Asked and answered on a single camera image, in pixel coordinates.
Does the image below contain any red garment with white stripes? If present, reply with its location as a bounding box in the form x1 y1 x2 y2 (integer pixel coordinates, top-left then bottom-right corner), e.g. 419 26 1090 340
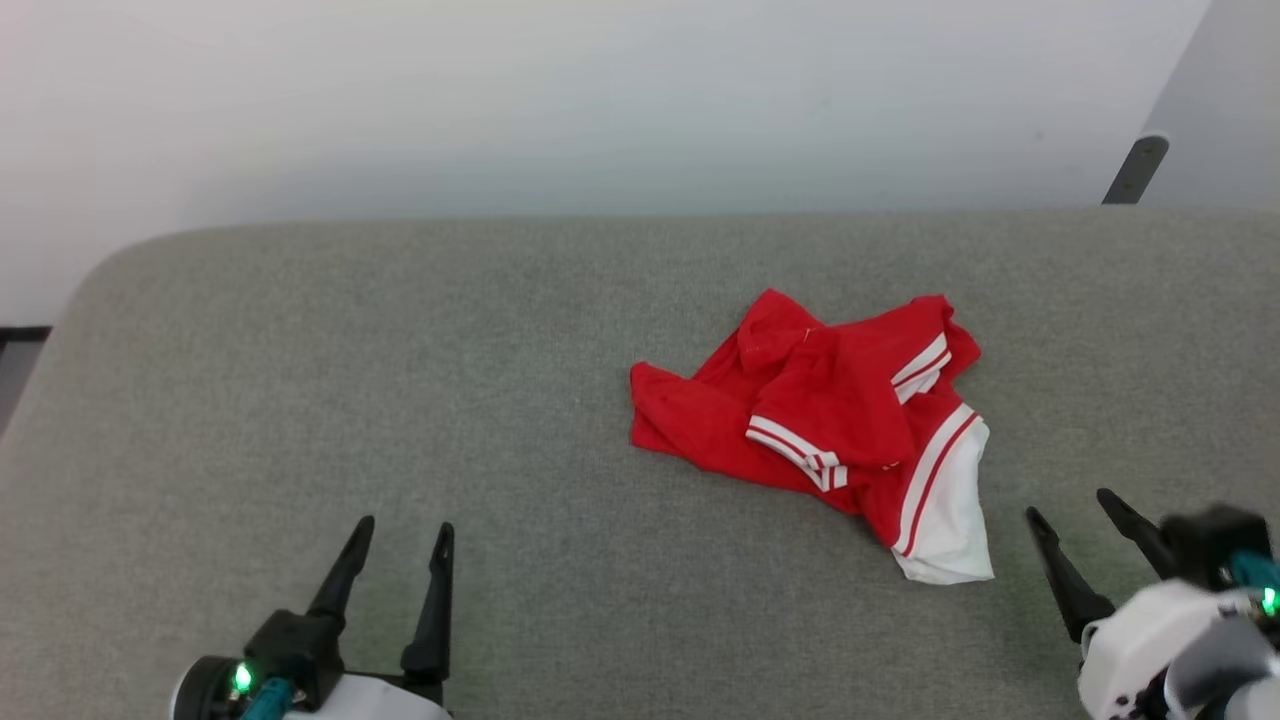
628 288 996 586

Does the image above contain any teal left camera cable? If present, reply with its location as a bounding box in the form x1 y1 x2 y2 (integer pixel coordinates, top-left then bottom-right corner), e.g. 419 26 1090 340
238 677 299 720

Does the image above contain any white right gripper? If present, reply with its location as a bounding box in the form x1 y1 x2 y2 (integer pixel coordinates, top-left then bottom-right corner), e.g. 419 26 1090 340
1025 488 1257 720

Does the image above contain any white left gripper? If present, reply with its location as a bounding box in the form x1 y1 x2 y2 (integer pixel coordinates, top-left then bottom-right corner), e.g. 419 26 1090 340
170 515 456 720

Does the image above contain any grey wall trim strip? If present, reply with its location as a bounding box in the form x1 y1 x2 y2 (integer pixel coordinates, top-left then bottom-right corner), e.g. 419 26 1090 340
1102 134 1170 206

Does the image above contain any teal camera cable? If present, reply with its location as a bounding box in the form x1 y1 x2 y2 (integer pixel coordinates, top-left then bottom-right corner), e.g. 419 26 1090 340
238 677 299 720
1228 550 1280 613

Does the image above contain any teal right camera cable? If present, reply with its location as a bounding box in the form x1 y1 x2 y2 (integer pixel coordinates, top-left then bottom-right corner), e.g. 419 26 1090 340
1228 550 1280 613

